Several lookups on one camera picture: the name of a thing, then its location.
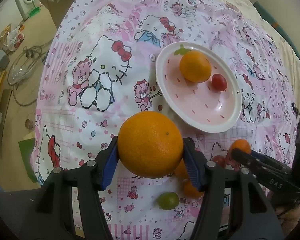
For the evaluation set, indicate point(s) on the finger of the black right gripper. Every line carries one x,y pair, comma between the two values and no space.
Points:
255,159

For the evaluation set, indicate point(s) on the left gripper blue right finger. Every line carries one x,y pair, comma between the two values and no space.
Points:
194,161

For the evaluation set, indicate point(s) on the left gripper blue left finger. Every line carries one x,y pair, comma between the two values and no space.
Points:
107,163

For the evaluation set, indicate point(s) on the small mandarin orange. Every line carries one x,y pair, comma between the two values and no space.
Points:
181,171

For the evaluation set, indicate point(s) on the large orange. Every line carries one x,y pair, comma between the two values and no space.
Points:
195,67
149,145

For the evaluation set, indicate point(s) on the red cherry tomato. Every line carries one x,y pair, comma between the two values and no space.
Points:
220,160
219,82

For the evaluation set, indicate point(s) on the person's right hand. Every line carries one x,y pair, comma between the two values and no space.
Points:
288,218

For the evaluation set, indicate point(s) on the green grape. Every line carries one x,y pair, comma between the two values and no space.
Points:
168,200

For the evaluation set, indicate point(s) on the pink strawberry plate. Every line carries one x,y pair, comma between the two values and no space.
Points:
198,87

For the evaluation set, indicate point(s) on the green floor mat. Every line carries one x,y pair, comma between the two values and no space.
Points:
26,148

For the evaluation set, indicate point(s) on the plastic bag on floor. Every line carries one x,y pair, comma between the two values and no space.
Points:
14,39

